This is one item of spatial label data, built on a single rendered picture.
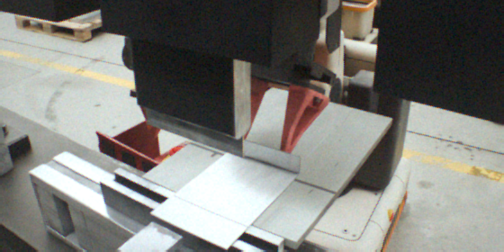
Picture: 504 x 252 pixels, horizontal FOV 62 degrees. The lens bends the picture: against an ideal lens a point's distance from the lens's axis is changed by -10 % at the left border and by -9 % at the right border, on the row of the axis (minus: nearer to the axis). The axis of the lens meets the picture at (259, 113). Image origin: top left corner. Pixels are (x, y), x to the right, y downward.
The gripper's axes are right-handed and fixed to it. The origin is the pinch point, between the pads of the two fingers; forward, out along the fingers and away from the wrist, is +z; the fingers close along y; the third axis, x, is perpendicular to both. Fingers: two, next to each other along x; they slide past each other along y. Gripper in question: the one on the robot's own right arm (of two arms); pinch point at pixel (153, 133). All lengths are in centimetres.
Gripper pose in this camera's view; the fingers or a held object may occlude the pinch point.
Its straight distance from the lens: 97.3
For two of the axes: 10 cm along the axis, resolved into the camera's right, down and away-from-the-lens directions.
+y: -5.7, 1.2, -8.1
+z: -1.6, 9.5, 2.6
